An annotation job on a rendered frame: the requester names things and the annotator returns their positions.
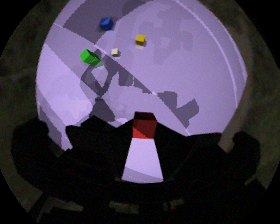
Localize red block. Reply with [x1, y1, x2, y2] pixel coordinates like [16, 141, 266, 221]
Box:
[132, 112, 156, 140]

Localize yellow block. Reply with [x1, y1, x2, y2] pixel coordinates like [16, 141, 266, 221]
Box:
[136, 34, 145, 45]

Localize blue cube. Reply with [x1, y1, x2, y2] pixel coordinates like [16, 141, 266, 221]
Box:
[99, 18, 113, 31]

